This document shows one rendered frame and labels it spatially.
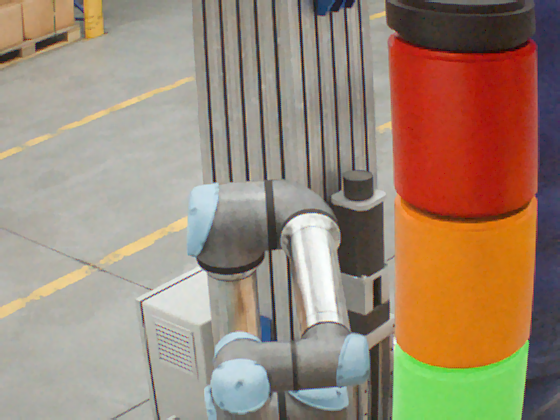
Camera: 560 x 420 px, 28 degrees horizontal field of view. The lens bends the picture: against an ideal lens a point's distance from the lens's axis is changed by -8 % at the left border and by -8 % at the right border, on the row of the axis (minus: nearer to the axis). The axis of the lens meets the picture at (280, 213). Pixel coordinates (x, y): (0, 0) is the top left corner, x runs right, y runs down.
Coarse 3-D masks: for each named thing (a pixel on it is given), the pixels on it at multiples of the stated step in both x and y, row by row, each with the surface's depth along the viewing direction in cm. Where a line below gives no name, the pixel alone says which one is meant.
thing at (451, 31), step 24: (408, 0) 35; (432, 0) 35; (456, 0) 35; (480, 0) 35; (504, 0) 35; (528, 0) 36; (408, 24) 35; (432, 24) 34; (456, 24) 34; (480, 24) 34; (504, 24) 34; (528, 24) 35; (456, 48) 35; (480, 48) 35; (504, 48) 35
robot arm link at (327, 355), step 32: (288, 192) 199; (288, 224) 195; (320, 224) 194; (320, 256) 187; (320, 288) 180; (320, 320) 174; (320, 352) 168; (352, 352) 168; (320, 384) 168; (352, 384) 170
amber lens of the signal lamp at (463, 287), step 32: (416, 224) 38; (448, 224) 37; (480, 224) 37; (512, 224) 37; (416, 256) 38; (448, 256) 37; (480, 256) 37; (512, 256) 37; (416, 288) 38; (448, 288) 38; (480, 288) 37; (512, 288) 38; (416, 320) 39; (448, 320) 38; (480, 320) 38; (512, 320) 38; (416, 352) 39; (448, 352) 39; (480, 352) 38; (512, 352) 39
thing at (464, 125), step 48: (432, 48) 35; (528, 48) 36; (432, 96) 35; (480, 96) 35; (528, 96) 36; (432, 144) 36; (480, 144) 36; (528, 144) 36; (432, 192) 37; (480, 192) 36; (528, 192) 37
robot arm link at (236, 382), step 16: (224, 368) 160; (240, 368) 160; (256, 368) 159; (224, 384) 157; (240, 384) 157; (256, 384) 157; (224, 400) 157; (240, 400) 157; (256, 400) 158; (224, 416) 159; (240, 416) 158; (256, 416) 158
